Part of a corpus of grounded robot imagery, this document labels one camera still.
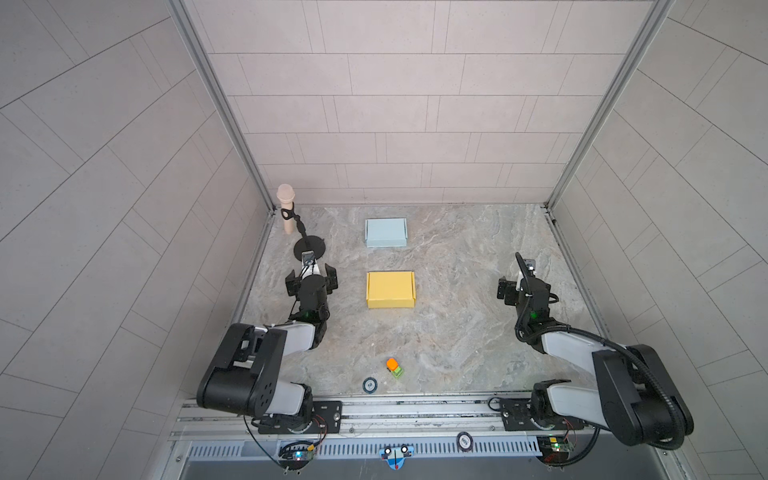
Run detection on yellow paper box stack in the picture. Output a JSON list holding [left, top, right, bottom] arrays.
[[366, 271, 416, 309]]

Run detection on light blue paper box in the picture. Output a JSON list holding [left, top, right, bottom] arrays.
[[365, 218, 408, 248]]

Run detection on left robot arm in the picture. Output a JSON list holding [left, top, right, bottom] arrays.
[[196, 263, 338, 428]]

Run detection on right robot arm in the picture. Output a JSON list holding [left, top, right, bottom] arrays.
[[497, 271, 694, 450]]

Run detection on black microphone stand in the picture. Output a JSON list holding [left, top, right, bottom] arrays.
[[280, 207, 326, 261]]

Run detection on beige microphone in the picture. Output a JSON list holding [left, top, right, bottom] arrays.
[[276, 183, 296, 235]]

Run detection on orange green toy block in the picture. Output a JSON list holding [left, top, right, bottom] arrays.
[[386, 358, 403, 378]]

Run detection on right green circuit board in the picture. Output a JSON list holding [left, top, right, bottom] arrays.
[[536, 436, 574, 464]]

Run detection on green circuit board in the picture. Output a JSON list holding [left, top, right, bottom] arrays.
[[536, 436, 574, 464], [278, 441, 317, 471]]

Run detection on round black white disc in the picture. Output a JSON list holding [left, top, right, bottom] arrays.
[[456, 432, 474, 453]]

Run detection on left green circuit board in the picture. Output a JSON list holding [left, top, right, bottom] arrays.
[[278, 441, 317, 471]]

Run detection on blue sticker marker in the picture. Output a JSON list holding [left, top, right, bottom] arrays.
[[379, 444, 414, 471]]

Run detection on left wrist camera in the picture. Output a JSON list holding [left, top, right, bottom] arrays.
[[301, 250, 316, 271]]

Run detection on black corrugated cable conduit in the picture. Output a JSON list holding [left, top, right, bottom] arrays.
[[514, 323, 688, 451]]

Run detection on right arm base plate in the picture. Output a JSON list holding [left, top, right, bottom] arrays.
[[495, 398, 586, 432]]

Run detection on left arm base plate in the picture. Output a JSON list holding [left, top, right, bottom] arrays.
[[254, 401, 343, 435]]

